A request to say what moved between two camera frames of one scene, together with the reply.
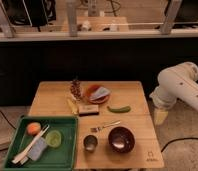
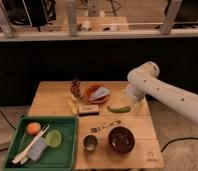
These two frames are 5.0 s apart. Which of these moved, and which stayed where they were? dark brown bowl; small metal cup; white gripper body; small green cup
Moved: white gripper body
Stayed: dark brown bowl; small green cup; small metal cup
